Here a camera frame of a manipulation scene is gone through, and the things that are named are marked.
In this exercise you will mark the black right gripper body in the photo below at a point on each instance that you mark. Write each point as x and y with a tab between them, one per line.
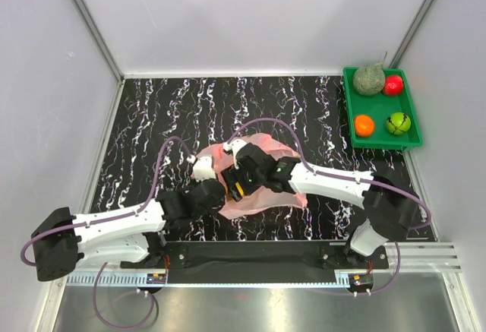
248	181

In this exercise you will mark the yellow lemon fruit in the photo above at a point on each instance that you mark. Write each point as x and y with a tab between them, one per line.
239	193

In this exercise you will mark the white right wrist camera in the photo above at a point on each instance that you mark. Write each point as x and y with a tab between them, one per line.
232	148

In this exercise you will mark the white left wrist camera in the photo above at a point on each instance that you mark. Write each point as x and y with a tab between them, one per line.
202	167

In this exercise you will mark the green plastic tray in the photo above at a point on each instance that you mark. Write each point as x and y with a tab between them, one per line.
379	107

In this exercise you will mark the grey green melon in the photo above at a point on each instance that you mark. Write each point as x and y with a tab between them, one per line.
369	80

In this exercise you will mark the pink plastic bag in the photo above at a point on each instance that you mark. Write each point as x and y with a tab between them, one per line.
263	198

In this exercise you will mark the red apple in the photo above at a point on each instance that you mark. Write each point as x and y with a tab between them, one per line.
393	85

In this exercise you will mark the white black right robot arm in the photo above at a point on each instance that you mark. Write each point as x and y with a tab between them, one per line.
390	211

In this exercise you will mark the aluminium rail frame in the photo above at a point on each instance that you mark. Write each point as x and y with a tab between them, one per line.
409	257

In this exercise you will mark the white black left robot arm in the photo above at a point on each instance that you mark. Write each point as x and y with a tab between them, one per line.
65	241

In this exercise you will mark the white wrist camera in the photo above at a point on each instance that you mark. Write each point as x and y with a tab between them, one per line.
202	167
232	148

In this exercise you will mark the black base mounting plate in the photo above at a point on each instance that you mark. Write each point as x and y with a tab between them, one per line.
256	262

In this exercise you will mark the green cracked ball fruit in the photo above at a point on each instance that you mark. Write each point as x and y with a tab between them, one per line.
398	123

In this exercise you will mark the orange in tray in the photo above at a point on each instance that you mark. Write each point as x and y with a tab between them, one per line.
364	126

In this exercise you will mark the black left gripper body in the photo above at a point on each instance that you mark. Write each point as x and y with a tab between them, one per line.
200	214

